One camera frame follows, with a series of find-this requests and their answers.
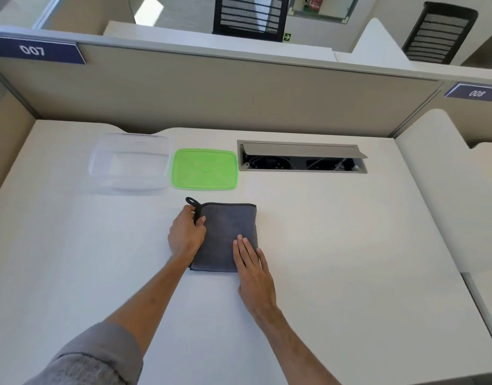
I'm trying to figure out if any beige desk partition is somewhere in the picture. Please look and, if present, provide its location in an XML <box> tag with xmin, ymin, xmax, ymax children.
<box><xmin>0</xmin><ymin>25</ymin><xmax>492</xmax><ymax>139</ymax></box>

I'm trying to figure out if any beige side partition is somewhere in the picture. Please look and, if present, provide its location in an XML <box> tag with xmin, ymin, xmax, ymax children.
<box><xmin>0</xmin><ymin>67</ymin><xmax>38</xmax><ymax>206</ymax></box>

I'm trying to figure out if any person's left hand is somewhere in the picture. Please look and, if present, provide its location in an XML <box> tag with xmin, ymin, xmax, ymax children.
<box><xmin>167</xmin><ymin>205</ymin><xmax>208</xmax><ymax>267</ymax></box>

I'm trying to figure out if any green plastic lid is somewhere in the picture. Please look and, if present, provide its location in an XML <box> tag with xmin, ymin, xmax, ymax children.
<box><xmin>171</xmin><ymin>148</ymin><xmax>239</xmax><ymax>191</ymax></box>

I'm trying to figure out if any blue number label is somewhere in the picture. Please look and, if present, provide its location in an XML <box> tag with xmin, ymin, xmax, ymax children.
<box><xmin>444</xmin><ymin>82</ymin><xmax>492</xmax><ymax>103</ymax></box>
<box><xmin>0</xmin><ymin>35</ymin><xmax>87</xmax><ymax>66</ymax></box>

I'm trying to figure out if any white desk divider panel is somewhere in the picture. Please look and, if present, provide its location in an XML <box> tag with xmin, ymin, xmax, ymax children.
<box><xmin>394</xmin><ymin>109</ymin><xmax>492</xmax><ymax>274</ymax></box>

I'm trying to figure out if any person's left forearm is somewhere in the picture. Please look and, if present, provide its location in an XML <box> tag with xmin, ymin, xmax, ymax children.
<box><xmin>104</xmin><ymin>253</ymin><xmax>190</xmax><ymax>359</ymax></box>

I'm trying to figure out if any person's right forearm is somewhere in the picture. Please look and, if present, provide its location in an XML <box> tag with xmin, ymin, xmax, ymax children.
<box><xmin>246</xmin><ymin>305</ymin><xmax>343</xmax><ymax>385</ymax></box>

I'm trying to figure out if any grey shirt sleeve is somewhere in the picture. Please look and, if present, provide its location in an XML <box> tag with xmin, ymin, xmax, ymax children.
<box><xmin>24</xmin><ymin>321</ymin><xmax>145</xmax><ymax>385</ymax></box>

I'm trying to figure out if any clear plastic container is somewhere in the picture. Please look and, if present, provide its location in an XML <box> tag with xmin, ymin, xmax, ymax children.
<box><xmin>88</xmin><ymin>133</ymin><xmax>171</xmax><ymax>196</ymax></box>

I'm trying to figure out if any person's right hand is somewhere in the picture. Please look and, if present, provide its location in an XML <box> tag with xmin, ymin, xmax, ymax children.
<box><xmin>232</xmin><ymin>235</ymin><xmax>278</xmax><ymax>317</ymax></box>

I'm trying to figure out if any black mesh office chair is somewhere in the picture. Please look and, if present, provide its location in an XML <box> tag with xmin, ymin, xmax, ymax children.
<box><xmin>401</xmin><ymin>1</ymin><xmax>479</xmax><ymax>66</ymax></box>
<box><xmin>212</xmin><ymin>0</ymin><xmax>290</xmax><ymax>43</ymax></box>

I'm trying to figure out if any grey microfiber cloth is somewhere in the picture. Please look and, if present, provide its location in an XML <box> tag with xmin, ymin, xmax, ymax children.
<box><xmin>185</xmin><ymin>197</ymin><xmax>259</xmax><ymax>273</ymax></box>

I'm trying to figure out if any grey desk cable box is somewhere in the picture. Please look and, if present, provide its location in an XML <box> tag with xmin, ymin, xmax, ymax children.
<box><xmin>236</xmin><ymin>140</ymin><xmax>368</xmax><ymax>174</ymax></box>

